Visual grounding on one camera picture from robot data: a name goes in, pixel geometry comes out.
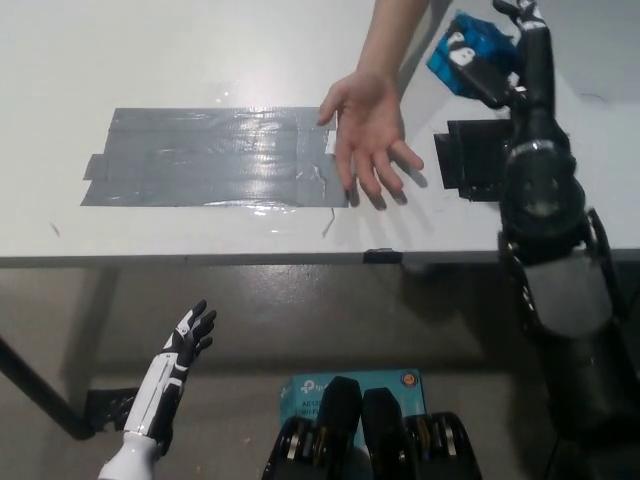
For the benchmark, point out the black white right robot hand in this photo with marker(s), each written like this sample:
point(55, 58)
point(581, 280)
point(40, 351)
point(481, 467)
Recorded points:
point(542, 190)

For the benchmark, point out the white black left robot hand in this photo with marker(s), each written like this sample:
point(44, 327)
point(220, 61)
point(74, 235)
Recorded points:
point(167, 375)

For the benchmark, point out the person's bare hand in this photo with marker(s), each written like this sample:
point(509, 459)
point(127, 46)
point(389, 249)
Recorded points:
point(370, 130)

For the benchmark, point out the blue rubik's cube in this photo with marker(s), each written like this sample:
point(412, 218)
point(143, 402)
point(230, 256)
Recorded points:
point(487, 42)

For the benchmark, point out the black tape marked spot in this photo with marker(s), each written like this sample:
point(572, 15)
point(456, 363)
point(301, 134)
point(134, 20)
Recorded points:
point(475, 160)

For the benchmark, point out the black metal table leg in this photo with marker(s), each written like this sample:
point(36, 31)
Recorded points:
point(45, 387)

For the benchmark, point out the teal tp-link cardboard box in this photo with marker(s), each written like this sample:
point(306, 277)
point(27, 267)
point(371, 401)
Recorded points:
point(300, 392)

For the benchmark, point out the grey duct tape patch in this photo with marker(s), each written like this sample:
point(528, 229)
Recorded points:
point(210, 160)

